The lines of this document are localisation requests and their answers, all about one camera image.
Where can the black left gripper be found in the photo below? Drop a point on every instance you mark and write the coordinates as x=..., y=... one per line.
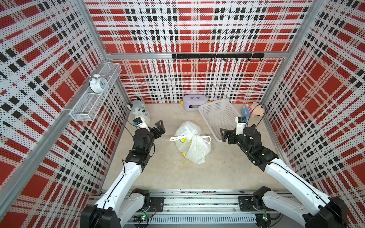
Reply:
x=161, y=129

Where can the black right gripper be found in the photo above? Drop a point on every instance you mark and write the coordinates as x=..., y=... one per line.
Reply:
x=232, y=135

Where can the white perforated plastic basket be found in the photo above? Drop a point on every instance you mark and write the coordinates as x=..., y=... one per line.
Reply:
x=219, y=114

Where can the translucent white plastic bag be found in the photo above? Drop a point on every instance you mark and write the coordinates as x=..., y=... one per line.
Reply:
x=191, y=142

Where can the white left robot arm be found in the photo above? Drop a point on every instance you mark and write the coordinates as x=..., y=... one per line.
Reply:
x=113, y=210

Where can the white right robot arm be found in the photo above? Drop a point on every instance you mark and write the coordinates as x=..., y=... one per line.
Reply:
x=285, y=176

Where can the grey white husky plush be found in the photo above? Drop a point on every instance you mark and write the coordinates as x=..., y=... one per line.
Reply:
x=138, y=109

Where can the pink pig plush toy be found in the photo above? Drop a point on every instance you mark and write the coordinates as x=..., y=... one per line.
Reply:
x=254, y=109

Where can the white alarm clock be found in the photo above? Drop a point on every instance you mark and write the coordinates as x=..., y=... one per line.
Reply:
x=98, y=84

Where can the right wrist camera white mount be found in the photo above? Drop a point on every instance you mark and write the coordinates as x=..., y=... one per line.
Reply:
x=241, y=122

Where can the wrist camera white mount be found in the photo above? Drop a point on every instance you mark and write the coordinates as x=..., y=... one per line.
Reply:
x=241, y=122
x=140, y=123

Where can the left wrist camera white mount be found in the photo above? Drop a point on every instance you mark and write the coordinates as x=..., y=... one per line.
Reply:
x=140, y=123

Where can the white wire mesh shelf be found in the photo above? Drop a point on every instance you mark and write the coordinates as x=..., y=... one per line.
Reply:
x=89, y=105

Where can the black wall hook rail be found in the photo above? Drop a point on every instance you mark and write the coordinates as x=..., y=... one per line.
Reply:
x=248, y=56

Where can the metal base rail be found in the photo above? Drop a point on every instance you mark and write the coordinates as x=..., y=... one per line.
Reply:
x=197, y=207

